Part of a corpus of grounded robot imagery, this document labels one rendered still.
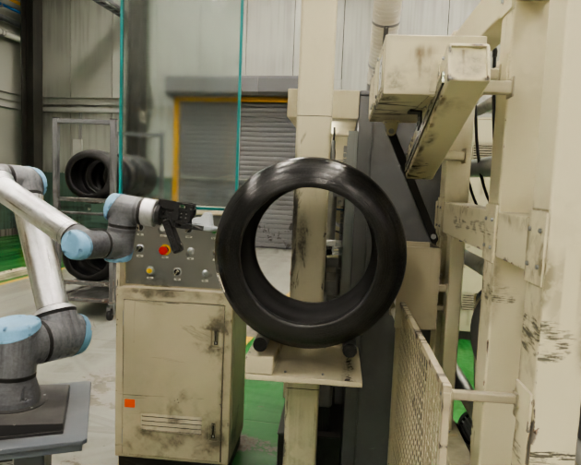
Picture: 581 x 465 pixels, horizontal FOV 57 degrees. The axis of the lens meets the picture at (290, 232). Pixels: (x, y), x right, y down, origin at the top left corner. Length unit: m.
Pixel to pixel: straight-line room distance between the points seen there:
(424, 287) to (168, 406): 1.34
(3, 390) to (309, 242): 1.13
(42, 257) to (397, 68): 1.40
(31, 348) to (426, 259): 1.37
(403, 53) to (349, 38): 9.91
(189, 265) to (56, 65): 11.18
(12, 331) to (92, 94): 11.13
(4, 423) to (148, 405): 0.92
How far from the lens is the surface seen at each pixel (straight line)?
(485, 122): 5.20
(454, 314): 2.02
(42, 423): 1.91
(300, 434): 2.21
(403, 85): 1.39
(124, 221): 1.80
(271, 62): 11.45
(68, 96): 13.17
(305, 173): 1.58
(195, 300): 2.48
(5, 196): 2.02
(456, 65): 1.32
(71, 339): 2.06
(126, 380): 2.69
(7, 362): 1.96
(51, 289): 2.09
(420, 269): 1.96
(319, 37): 2.05
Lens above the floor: 1.41
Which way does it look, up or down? 5 degrees down
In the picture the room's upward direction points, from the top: 2 degrees clockwise
